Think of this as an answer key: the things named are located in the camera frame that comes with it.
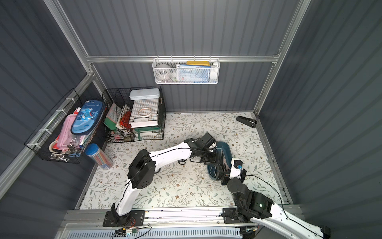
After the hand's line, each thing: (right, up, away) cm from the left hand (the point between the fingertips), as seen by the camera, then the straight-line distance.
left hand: (222, 166), depth 82 cm
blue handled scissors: (-5, -4, +5) cm, 8 cm away
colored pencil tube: (-69, +9, -5) cm, 70 cm away
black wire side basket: (-79, +15, -20) cm, 83 cm away
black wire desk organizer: (-53, +30, +11) cm, 62 cm away
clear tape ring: (-45, +29, +9) cm, 55 cm away
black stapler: (+27, +25, +32) cm, 49 cm away
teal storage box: (+6, +4, +12) cm, 14 cm away
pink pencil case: (-75, +18, -14) cm, 79 cm away
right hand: (+2, +2, -7) cm, 8 cm away
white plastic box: (-56, +45, +21) cm, 75 cm away
